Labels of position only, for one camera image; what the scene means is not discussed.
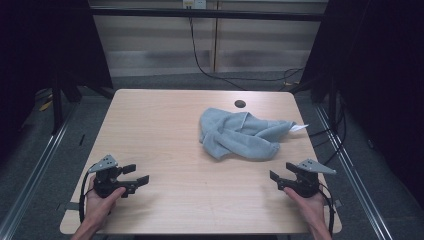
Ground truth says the black floor cable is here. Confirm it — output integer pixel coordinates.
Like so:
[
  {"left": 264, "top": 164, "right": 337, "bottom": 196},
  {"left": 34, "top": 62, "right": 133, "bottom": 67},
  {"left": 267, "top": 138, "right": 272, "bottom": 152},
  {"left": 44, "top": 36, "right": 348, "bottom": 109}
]
[{"left": 308, "top": 99, "right": 348, "bottom": 166}]

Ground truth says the white wall power outlet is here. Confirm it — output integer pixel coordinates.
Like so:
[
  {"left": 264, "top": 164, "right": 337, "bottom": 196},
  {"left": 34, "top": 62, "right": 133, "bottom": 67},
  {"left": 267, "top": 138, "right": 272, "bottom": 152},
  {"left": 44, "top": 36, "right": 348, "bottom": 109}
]
[{"left": 182, "top": 0, "right": 208, "bottom": 10}]

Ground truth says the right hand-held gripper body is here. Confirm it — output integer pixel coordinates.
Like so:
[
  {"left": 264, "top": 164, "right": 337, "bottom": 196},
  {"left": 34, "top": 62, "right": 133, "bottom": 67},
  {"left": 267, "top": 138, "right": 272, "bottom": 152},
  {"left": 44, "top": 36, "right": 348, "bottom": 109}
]
[{"left": 282, "top": 158, "right": 337, "bottom": 198}]

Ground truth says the light blue folded towel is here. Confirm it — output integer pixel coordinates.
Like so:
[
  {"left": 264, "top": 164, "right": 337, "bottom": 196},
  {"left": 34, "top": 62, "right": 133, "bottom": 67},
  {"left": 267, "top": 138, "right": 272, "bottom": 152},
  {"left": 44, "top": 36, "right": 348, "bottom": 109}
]
[{"left": 0, "top": 0, "right": 115, "bottom": 164}]

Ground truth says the yellow floor object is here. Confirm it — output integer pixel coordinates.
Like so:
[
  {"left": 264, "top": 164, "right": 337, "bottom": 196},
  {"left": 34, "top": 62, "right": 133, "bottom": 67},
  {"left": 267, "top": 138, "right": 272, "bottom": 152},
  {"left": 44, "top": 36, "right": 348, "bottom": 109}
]
[{"left": 38, "top": 95, "right": 54, "bottom": 113}]

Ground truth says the grey-blue towel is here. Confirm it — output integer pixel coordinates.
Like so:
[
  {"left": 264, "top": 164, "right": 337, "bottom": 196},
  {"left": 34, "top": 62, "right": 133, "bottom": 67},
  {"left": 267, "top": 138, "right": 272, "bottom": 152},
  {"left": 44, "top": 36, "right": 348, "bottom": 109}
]
[{"left": 199, "top": 107, "right": 309, "bottom": 162}]

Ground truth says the metal floor rail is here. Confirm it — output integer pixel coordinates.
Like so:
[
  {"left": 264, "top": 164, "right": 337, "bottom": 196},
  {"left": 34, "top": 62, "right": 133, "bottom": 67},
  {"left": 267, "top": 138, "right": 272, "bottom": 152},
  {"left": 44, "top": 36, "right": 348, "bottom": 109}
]
[
  {"left": 0, "top": 102, "right": 80, "bottom": 240},
  {"left": 313, "top": 102, "right": 395, "bottom": 240}
]

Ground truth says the black wall outlet cable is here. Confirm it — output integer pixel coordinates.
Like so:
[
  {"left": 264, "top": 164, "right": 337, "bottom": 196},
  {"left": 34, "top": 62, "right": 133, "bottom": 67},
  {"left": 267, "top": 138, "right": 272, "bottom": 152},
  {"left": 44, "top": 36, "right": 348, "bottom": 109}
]
[{"left": 188, "top": 16, "right": 305, "bottom": 92}]

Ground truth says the black stand leg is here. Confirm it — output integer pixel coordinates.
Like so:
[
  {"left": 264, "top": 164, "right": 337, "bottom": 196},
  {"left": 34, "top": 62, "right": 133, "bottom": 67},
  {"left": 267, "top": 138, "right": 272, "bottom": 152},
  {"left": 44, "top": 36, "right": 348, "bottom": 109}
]
[{"left": 50, "top": 74, "right": 65, "bottom": 136}]

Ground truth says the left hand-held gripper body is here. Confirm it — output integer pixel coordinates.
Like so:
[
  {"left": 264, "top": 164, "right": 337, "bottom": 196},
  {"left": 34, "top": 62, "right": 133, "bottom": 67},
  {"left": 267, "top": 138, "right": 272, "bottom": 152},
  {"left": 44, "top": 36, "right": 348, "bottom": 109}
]
[{"left": 88, "top": 154, "right": 129, "bottom": 198}]

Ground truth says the black horizontal frame bar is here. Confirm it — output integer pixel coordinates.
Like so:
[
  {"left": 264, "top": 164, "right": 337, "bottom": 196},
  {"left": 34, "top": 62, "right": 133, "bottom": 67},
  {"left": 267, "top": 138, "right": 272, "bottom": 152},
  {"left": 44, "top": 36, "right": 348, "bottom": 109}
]
[{"left": 89, "top": 7, "right": 327, "bottom": 23}]

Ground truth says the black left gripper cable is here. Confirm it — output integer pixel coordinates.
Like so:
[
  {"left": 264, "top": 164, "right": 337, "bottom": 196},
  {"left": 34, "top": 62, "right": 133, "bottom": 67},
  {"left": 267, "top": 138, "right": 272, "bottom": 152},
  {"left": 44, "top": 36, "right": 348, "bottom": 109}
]
[{"left": 78, "top": 164, "right": 98, "bottom": 224}]

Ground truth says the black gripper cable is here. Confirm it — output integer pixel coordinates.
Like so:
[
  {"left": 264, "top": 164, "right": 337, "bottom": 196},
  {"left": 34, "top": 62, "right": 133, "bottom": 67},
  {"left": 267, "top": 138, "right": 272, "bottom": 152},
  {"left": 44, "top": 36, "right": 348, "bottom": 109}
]
[
  {"left": 318, "top": 182, "right": 336, "bottom": 238},
  {"left": 78, "top": 164, "right": 98, "bottom": 224}
]

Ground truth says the person's right hand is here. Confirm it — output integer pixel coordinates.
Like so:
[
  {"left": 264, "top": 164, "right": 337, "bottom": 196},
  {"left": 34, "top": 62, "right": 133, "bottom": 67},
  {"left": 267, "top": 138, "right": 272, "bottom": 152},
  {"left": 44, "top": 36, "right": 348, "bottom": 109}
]
[{"left": 283, "top": 186, "right": 326, "bottom": 229}]

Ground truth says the person's left hand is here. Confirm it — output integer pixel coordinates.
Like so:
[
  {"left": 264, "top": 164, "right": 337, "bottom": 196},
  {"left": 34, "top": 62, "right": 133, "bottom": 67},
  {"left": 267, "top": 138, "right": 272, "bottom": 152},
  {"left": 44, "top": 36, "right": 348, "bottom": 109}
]
[{"left": 84, "top": 186, "right": 127, "bottom": 228}]

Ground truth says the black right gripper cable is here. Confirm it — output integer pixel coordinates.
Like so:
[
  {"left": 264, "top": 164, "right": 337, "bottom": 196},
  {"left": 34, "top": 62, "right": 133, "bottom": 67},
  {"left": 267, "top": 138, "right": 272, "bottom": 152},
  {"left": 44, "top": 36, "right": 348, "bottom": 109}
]
[{"left": 318, "top": 182, "right": 336, "bottom": 238}]

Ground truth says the black curtain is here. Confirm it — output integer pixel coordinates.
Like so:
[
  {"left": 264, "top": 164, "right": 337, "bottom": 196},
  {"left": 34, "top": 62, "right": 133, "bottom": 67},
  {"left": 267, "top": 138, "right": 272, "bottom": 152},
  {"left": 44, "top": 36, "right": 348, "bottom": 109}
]
[{"left": 289, "top": 0, "right": 424, "bottom": 209}]

